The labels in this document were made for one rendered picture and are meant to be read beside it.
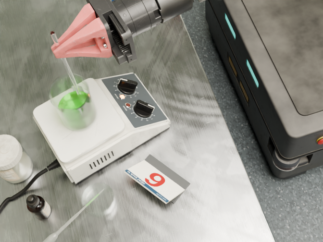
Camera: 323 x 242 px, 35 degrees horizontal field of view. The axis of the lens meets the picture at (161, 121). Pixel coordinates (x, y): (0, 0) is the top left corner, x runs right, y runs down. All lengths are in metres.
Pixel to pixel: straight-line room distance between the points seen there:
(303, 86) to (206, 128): 0.56
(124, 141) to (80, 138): 0.08
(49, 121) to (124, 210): 0.19
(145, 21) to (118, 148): 0.25
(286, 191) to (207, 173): 0.82
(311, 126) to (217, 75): 0.58
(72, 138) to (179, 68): 0.27
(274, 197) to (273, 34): 0.51
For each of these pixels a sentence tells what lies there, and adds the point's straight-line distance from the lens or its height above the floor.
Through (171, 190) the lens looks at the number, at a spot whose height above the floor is 0.77.
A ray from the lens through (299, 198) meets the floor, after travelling 1.70.
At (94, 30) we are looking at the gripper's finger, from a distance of 0.70.
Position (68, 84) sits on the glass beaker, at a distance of 0.84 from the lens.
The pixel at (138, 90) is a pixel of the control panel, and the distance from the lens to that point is 0.93.
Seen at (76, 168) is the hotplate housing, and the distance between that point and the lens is 0.86.
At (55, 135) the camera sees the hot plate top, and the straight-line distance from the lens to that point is 0.86.
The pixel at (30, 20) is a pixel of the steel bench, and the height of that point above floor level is 0.75.
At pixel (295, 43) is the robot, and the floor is 0.36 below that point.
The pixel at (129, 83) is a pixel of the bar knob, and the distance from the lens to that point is 0.91.
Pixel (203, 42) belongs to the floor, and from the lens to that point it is 1.95.
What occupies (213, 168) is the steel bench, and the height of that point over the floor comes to 0.75.
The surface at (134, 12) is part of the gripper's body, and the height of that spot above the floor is 1.03.
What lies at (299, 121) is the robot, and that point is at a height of 0.36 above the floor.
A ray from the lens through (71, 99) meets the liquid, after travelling 0.85.
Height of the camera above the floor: 1.58
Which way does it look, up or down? 62 degrees down
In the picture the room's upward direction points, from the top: 10 degrees counter-clockwise
